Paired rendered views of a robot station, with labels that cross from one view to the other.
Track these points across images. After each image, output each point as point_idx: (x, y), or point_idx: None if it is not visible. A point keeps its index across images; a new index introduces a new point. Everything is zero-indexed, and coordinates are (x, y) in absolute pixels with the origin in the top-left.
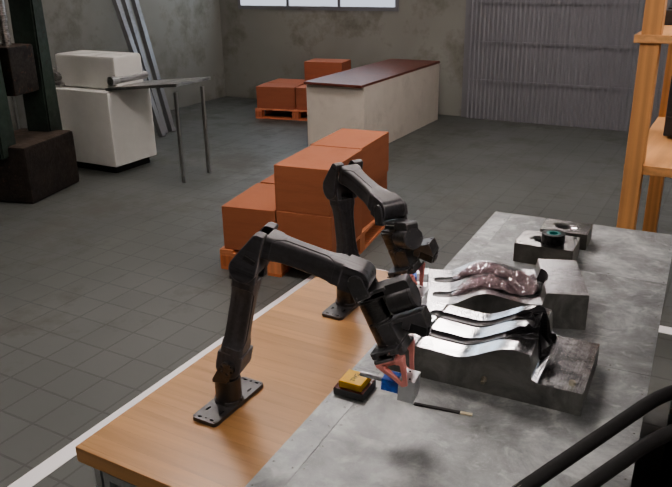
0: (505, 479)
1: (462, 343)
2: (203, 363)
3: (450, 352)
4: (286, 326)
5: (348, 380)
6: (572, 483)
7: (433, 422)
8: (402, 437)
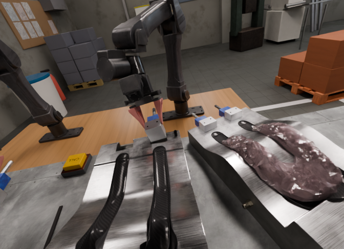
0: None
1: (115, 193)
2: (95, 113)
3: (89, 193)
4: (142, 112)
5: (69, 159)
6: None
7: (31, 234)
8: (11, 223)
